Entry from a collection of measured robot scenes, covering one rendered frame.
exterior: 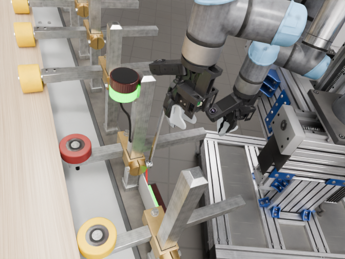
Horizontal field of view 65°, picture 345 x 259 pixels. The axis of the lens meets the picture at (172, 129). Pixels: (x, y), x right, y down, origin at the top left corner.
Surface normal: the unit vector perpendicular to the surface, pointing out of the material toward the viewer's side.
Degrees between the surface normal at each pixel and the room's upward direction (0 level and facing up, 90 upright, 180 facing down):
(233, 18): 84
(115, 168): 0
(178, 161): 0
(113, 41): 90
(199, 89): 90
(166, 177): 0
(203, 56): 90
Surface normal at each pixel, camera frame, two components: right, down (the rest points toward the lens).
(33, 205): 0.19, -0.68
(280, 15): 0.07, 0.18
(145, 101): 0.39, 0.72
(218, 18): -0.04, 0.72
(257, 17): 0.04, 0.41
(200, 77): -0.71, 0.40
